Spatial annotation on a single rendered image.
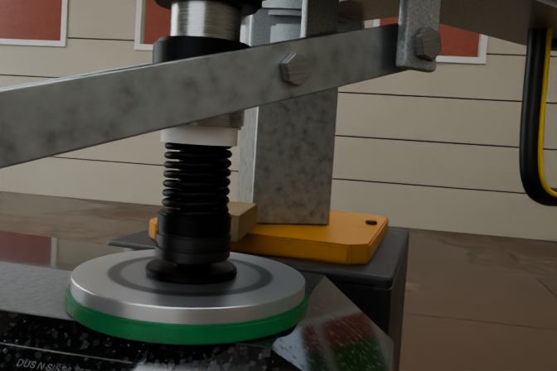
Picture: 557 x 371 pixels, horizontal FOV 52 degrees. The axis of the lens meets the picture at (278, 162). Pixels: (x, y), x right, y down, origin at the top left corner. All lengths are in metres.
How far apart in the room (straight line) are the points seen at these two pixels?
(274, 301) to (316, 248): 0.68
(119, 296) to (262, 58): 0.23
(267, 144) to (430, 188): 5.47
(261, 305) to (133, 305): 0.10
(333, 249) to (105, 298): 0.73
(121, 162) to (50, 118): 6.98
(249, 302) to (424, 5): 0.34
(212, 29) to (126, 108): 0.12
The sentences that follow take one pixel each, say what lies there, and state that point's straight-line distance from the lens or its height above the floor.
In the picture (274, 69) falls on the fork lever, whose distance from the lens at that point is 0.51.
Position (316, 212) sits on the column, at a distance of 1.34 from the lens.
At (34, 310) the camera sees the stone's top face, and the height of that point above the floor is 0.83.
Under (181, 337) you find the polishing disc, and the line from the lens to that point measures 0.45.
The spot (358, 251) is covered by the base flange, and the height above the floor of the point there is 0.77.
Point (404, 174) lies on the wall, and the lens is 6.67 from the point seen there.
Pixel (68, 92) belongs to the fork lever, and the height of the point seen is 1.01.
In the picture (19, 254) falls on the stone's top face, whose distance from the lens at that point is 0.75.
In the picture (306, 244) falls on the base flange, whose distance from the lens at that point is 1.16.
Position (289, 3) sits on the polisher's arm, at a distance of 1.26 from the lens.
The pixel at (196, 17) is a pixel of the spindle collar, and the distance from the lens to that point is 0.51.
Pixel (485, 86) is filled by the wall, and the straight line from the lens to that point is 6.77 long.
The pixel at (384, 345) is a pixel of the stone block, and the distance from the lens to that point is 0.64.
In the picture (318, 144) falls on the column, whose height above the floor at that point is 0.97.
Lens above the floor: 0.99
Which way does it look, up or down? 3 degrees down
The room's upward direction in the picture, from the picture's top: 4 degrees clockwise
